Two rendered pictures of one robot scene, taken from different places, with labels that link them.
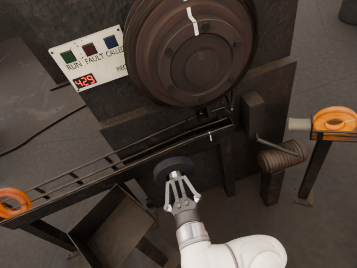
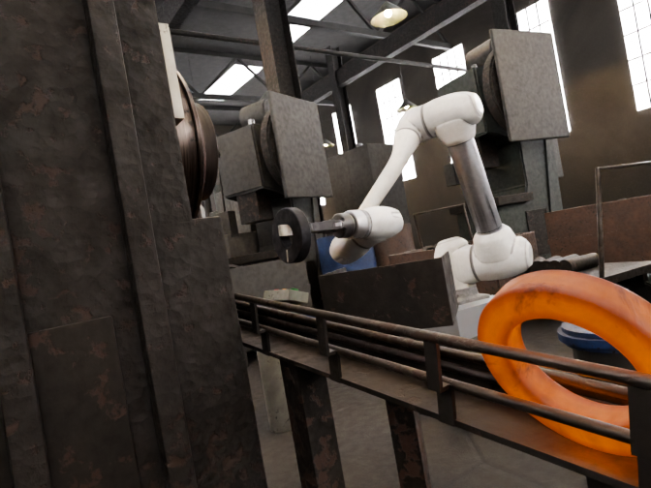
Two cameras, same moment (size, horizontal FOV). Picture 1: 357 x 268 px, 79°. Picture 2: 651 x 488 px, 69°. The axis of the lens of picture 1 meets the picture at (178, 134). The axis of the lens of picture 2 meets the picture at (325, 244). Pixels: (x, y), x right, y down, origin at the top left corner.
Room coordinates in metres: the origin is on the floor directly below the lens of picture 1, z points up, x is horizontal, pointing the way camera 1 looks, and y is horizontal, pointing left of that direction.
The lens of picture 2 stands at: (1.17, 1.17, 0.78)
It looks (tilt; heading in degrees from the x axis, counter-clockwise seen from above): 0 degrees down; 234
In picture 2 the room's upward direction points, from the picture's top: 10 degrees counter-clockwise
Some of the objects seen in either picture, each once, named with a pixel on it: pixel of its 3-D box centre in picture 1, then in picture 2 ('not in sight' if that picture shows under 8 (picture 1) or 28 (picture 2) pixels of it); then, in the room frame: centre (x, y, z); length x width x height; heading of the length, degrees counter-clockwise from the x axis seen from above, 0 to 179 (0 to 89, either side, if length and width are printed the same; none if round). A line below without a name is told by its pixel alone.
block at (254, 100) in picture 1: (251, 115); not in sight; (0.73, -0.38, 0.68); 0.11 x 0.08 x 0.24; 0
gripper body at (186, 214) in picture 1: (185, 211); (335, 226); (0.30, 0.06, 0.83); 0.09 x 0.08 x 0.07; 0
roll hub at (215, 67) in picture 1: (200, 64); (191, 153); (0.62, -0.14, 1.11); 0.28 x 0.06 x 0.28; 90
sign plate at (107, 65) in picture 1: (96, 60); (151, 95); (0.83, 0.20, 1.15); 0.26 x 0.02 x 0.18; 90
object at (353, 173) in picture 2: not in sight; (372, 222); (-3.32, -3.73, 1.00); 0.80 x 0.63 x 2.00; 95
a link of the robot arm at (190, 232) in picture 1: (192, 235); (354, 225); (0.23, 0.06, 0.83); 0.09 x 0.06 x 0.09; 90
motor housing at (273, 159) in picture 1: (278, 176); not in sight; (0.58, -0.47, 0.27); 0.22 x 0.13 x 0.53; 90
